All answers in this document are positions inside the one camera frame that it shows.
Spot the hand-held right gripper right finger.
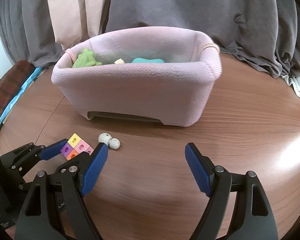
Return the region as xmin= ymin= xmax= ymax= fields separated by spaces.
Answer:
xmin=184 ymin=142 xmax=278 ymax=240

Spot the teal flower-shaped toy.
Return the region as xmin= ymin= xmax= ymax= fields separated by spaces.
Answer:
xmin=132 ymin=57 xmax=165 ymax=64

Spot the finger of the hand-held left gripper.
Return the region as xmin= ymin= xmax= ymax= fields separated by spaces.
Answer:
xmin=0 ymin=139 xmax=70 ymax=172
xmin=54 ymin=152 xmax=92 ymax=174

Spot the green frog toy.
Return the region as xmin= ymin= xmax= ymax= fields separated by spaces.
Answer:
xmin=72 ymin=48 xmax=103 ymax=68

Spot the blue patterned strip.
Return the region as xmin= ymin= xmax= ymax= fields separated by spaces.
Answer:
xmin=0 ymin=67 xmax=42 ymax=127

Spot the pink fabric basket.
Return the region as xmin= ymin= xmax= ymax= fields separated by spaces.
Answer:
xmin=51 ymin=27 xmax=222 ymax=127

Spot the white double-ball toy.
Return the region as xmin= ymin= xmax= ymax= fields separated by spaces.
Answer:
xmin=98 ymin=133 xmax=121 ymax=150

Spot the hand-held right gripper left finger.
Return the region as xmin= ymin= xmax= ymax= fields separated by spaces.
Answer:
xmin=14 ymin=142 xmax=108 ymax=240

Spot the multicolour cube block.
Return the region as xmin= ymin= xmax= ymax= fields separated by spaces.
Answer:
xmin=60 ymin=133 xmax=94 ymax=161

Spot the beige curtain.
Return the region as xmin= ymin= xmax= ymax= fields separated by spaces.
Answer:
xmin=45 ymin=0 xmax=114 ymax=50

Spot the grey curtain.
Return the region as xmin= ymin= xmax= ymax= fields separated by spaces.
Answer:
xmin=0 ymin=0 xmax=65 ymax=68
xmin=105 ymin=0 xmax=300 ymax=80

